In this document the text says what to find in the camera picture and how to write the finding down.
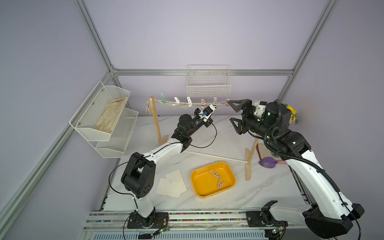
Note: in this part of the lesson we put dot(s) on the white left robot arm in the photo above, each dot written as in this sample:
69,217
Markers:
139,174

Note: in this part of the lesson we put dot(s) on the white hooked clothespin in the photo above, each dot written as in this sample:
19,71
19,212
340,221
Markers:
189,101

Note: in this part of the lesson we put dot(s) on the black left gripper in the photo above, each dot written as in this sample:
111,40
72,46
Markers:
207,123

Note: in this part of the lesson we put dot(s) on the white postcard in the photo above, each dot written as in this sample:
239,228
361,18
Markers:
169,188
185,105
168,103
177,176

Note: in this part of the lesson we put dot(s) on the dark purple vase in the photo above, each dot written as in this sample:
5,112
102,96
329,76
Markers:
270,163

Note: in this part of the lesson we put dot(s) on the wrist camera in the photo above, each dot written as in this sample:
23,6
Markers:
206,113
260,107

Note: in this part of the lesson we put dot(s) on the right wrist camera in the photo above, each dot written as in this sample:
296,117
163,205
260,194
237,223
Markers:
260,107

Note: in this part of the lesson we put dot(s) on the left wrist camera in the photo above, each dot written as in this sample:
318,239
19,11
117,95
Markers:
206,113

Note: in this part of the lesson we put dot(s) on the white mesh lower shelf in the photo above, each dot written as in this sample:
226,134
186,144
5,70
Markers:
121,135

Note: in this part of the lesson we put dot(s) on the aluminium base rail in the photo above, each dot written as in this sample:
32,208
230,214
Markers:
186,225

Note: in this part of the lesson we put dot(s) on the white mesh shelf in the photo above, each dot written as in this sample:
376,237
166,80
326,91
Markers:
121,135
85,119

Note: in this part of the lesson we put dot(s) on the aluminium cage frame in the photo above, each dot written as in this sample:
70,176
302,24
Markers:
18,202

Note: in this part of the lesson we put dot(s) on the white wire wall basket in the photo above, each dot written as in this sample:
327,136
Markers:
208,80

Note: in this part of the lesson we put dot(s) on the beige cloth in shelf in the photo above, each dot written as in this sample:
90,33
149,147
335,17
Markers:
110,115

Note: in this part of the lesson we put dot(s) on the yellow plastic tray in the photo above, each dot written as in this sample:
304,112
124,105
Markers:
205,185

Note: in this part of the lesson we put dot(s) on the beige work gloves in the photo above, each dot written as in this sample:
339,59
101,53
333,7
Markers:
264,152

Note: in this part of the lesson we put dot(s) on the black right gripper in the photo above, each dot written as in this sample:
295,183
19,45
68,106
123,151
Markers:
247,105

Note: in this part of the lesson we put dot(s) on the green plastic clothespin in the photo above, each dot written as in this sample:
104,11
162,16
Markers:
163,98

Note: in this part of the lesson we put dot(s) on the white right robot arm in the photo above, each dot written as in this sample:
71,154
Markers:
331,214

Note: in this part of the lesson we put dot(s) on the white mesh upper shelf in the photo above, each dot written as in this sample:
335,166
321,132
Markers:
85,119

